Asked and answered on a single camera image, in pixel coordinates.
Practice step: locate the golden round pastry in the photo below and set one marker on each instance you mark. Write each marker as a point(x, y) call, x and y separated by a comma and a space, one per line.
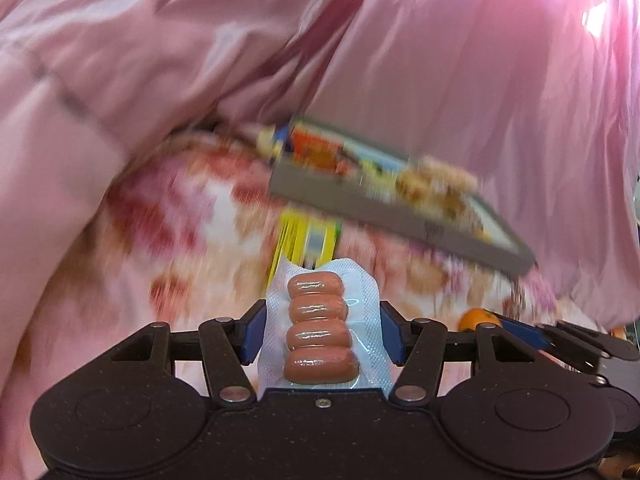
point(435, 187)

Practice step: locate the yellow-green candy packet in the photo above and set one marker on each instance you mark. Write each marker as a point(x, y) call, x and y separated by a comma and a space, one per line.
point(305, 240)

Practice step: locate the pink quilt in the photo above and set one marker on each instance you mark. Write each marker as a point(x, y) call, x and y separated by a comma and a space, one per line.
point(450, 60)

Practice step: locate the clear sausage packet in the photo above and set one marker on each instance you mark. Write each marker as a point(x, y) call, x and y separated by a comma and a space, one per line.
point(317, 330)

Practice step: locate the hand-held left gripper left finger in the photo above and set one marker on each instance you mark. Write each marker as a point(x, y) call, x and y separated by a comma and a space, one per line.
point(255, 332)

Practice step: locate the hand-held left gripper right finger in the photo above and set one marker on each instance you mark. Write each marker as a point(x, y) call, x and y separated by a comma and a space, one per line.
point(391, 332)

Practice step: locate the orange round snack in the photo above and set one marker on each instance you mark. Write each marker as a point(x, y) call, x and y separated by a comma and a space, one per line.
point(477, 319)

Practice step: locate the orange-red snack packet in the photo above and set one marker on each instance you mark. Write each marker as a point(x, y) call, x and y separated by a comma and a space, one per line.
point(317, 150)

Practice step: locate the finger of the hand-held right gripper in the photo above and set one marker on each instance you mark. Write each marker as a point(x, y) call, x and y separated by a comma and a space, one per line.
point(525, 332)
point(582, 367)

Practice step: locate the grey cardboard box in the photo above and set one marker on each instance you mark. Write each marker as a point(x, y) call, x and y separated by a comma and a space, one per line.
point(380, 210)

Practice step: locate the floral bed sheet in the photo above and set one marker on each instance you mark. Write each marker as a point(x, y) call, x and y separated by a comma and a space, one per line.
point(175, 240)

